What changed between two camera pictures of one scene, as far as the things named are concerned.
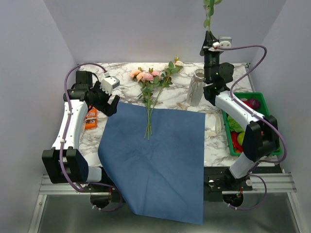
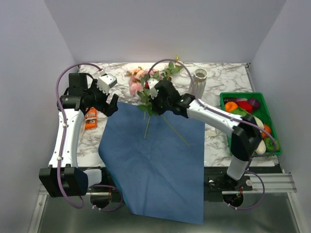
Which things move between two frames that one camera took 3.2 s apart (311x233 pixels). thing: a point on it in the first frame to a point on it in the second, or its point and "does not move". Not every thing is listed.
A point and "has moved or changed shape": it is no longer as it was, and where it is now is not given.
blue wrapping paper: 163,176 does not move
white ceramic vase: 197,88 does not move
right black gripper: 208,38 to 158,111
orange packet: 91,118 does not move
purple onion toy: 255,103 does not move
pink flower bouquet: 151,82 has moved or changed shape
